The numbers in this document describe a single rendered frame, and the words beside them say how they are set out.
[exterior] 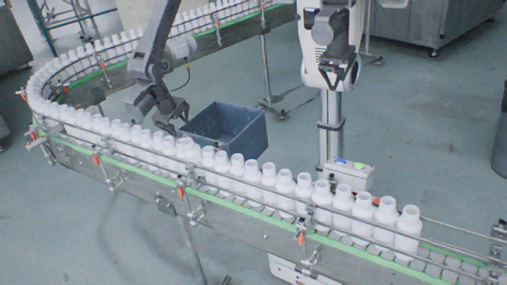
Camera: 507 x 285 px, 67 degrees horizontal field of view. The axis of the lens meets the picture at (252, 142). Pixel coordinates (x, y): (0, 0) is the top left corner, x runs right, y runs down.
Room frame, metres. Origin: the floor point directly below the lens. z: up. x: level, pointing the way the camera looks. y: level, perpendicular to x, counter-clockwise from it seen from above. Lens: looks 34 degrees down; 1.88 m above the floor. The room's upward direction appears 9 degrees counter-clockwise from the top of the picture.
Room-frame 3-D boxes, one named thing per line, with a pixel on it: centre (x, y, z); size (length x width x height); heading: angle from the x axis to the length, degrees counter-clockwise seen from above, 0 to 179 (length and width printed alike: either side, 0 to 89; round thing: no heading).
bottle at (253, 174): (0.94, 0.01, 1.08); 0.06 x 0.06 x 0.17
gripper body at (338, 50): (0.93, -0.26, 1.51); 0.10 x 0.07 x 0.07; 142
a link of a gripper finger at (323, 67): (0.92, -0.24, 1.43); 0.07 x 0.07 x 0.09; 52
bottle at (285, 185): (0.86, -0.08, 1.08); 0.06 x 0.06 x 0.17
